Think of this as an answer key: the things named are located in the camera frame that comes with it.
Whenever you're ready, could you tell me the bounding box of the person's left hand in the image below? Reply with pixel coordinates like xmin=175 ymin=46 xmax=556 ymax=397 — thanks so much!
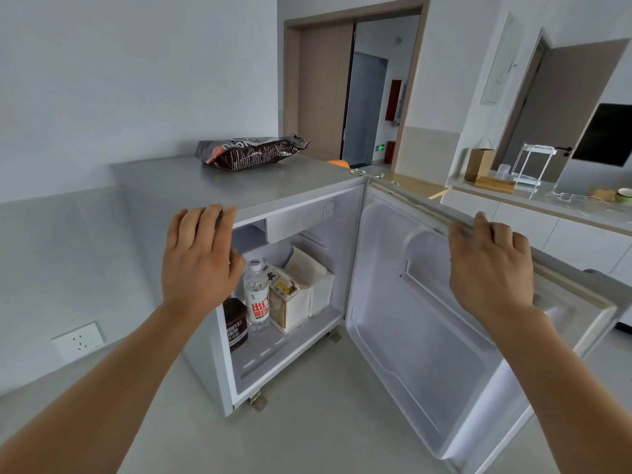
xmin=161 ymin=204 xmax=246 ymax=321

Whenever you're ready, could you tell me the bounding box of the person's right hand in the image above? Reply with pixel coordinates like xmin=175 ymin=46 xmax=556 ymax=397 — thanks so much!
xmin=448 ymin=211 xmax=536 ymax=325

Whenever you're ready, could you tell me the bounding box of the white mini fridge door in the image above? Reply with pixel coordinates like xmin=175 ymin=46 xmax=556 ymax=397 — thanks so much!
xmin=345 ymin=178 xmax=619 ymax=474

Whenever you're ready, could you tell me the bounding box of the person's left forearm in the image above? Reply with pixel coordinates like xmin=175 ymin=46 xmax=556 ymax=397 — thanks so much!
xmin=0 ymin=301 xmax=214 ymax=474

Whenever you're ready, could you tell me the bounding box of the person's right forearm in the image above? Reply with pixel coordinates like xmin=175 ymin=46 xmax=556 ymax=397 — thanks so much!
xmin=481 ymin=303 xmax=632 ymax=474

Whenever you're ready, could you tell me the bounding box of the clear water bottle red label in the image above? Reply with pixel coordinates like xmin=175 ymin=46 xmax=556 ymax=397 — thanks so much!
xmin=243 ymin=259 xmax=271 ymax=334

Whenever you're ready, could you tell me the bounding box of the white mini fridge body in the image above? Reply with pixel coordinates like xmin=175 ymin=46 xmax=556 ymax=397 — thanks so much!
xmin=113 ymin=154 xmax=369 ymax=418

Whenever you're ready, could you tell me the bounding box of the wooden tray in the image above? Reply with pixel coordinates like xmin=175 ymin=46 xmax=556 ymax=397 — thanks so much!
xmin=474 ymin=175 xmax=517 ymax=195

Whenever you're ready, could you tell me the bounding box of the brown cocoa jar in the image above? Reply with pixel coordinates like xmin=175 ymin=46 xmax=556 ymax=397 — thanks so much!
xmin=222 ymin=297 xmax=249 ymax=353

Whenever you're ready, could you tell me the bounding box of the beige food carton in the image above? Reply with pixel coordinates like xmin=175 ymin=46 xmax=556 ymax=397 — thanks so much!
xmin=266 ymin=264 xmax=313 ymax=335

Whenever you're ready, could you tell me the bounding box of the white counter cabinet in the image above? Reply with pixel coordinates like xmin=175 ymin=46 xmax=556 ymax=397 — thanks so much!
xmin=440 ymin=176 xmax=632 ymax=327

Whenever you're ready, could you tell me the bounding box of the brown paper shopping bag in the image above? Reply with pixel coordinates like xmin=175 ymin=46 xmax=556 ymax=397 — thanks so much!
xmin=463 ymin=139 xmax=496 ymax=183

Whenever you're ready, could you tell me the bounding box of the white paper bag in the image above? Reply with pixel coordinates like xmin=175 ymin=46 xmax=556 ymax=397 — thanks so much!
xmin=283 ymin=246 xmax=336 ymax=317

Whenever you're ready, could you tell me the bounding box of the brown snack bag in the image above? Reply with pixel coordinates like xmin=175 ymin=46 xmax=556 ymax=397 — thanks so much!
xmin=195 ymin=135 xmax=313 ymax=172

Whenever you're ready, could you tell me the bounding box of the brown room door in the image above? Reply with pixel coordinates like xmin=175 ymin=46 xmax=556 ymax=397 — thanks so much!
xmin=493 ymin=38 xmax=631 ymax=184

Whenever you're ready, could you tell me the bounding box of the wooden sliding door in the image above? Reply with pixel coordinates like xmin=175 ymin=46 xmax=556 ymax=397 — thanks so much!
xmin=297 ymin=23 xmax=356 ymax=162

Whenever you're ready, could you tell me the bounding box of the white cable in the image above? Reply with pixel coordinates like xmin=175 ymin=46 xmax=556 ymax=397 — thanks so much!
xmin=545 ymin=191 xmax=601 ymax=204

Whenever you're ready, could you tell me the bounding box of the white wire rack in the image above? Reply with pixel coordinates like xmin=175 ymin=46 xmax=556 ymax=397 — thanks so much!
xmin=511 ymin=143 xmax=558 ymax=187

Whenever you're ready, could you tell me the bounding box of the black wall screen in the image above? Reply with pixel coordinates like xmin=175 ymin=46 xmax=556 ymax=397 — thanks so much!
xmin=571 ymin=103 xmax=632 ymax=168

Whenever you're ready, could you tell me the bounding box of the white wall socket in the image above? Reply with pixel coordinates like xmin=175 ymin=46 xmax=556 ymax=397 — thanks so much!
xmin=50 ymin=321 xmax=106 ymax=364

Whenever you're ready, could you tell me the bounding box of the red wall cabinet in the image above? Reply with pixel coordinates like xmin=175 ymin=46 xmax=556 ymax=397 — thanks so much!
xmin=384 ymin=79 xmax=404 ymax=123

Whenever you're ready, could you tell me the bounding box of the wooden door frame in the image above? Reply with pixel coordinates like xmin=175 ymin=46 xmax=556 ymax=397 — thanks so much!
xmin=283 ymin=0 xmax=433 ymax=174

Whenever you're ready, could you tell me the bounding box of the white wall panel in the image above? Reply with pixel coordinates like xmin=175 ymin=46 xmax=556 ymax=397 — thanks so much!
xmin=479 ymin=12 xmax=525 ymax=107

